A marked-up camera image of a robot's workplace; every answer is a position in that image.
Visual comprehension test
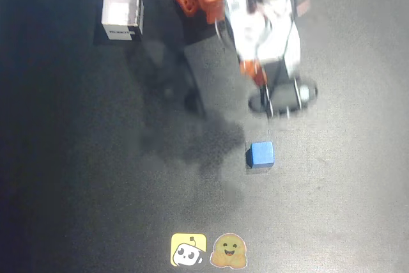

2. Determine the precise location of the blue cube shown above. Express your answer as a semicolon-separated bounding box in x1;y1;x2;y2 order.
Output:
245;141;275;169

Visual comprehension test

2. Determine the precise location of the white open cardboard box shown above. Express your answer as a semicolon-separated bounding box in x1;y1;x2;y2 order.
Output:
100;0;144;42

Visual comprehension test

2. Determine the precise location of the hugging face emoji sticker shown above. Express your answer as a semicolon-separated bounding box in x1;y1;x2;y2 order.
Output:
209;233;249;269

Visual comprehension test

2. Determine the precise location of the black table mat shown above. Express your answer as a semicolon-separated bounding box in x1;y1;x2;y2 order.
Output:
0;0;409;273

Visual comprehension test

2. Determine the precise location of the yellow robot face sticker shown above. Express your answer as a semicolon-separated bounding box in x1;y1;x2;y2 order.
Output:
170;233;208;267

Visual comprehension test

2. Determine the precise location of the black gripper-mounted camera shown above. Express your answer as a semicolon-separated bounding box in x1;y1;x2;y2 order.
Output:
248;60;320;118

